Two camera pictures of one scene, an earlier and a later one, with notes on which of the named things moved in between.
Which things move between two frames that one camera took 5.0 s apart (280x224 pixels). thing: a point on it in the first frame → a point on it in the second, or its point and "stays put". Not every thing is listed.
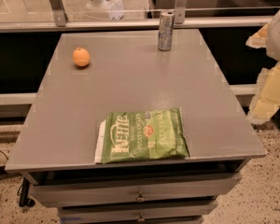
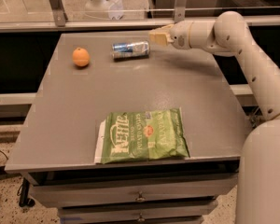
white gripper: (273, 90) → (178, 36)
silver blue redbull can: (165, 31) → (139, 49)
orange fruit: (80, 57) stays put
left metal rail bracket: (57, 4) stays put
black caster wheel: (23, 191) stays put
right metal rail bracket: (181, 2) stays put
